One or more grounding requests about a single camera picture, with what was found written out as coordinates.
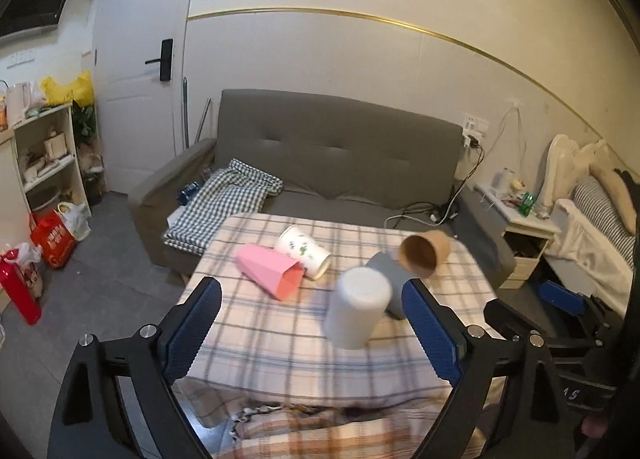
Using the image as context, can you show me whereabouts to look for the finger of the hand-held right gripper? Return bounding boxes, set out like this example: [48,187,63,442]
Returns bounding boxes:
[483,298,551,341]
[537,280,587,318]

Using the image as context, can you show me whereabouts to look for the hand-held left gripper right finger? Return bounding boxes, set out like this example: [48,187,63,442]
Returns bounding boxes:
[400,279,581,459]

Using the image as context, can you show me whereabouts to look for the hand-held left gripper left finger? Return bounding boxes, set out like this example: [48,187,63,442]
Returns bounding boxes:
[47,276,223,459]

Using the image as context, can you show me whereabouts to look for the grey cup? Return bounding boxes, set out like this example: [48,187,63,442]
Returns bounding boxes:
[365,251,412,321]

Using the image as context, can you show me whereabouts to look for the brown paper cup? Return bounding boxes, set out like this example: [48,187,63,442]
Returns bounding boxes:
[398,232,452,276]

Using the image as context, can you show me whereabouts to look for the pink cup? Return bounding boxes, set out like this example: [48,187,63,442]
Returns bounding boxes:
[235,244,305,301]

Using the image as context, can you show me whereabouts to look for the white printed paper cup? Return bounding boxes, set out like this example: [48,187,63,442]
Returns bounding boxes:
[274,224,333,281]

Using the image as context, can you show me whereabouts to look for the bed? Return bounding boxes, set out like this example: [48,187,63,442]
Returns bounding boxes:
[542,134,640,315]

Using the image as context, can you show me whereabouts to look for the white nightstand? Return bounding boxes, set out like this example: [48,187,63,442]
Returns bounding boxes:
[472,182,562,290]

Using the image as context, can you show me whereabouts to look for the plaid tablecloth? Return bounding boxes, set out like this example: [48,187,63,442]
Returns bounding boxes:
[177,212,501,410]

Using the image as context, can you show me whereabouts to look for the striped pillow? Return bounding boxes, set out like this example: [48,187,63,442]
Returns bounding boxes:
[572,175,633,255]

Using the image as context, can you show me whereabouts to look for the beige pillow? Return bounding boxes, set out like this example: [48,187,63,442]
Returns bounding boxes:
[590,162,638,235]

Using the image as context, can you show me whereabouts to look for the blue checked cloth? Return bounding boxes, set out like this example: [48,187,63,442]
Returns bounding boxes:
[164,158,284,256]

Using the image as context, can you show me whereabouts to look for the white headboard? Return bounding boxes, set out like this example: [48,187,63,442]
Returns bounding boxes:
[537,134,616,220]

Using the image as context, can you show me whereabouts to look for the white plastic bag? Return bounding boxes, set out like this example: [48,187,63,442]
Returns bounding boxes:
[55,202,92,242]

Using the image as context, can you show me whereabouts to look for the red paper bag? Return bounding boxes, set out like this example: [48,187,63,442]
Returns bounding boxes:
[30,212,76,270]

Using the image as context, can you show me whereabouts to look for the red cylinder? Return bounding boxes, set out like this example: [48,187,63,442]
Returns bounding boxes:
[0,249,43,326]

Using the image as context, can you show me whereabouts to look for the grey sofa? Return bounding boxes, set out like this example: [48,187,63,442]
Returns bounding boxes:
[127,89,516,285]

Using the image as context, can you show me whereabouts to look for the white door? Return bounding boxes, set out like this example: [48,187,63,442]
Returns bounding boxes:
[92,0,206,195]

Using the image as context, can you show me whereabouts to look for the white shelf unit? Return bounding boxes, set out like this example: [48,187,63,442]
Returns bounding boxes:
[10,104,91,220]

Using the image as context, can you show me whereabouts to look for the green plant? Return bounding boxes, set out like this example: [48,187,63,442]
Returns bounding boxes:
[72,102,101,140]

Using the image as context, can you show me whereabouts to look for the yellow plastic bag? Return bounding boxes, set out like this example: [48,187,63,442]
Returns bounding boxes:
[40,72,94,107]

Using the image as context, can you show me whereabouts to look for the white kettle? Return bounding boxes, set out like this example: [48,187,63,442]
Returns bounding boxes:
[6,82,32,126]

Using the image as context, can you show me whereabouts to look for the white cable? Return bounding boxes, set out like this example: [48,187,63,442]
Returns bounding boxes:
[487,99,528,190]

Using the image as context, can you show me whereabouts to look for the wall socket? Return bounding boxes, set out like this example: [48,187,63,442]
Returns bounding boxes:
[461,114,490,150]

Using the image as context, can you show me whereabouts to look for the mop handle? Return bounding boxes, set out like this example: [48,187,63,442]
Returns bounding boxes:
[181,76,192,150]

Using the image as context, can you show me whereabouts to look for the black door lock handle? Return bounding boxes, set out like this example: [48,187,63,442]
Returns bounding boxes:
[145,38,174,81]

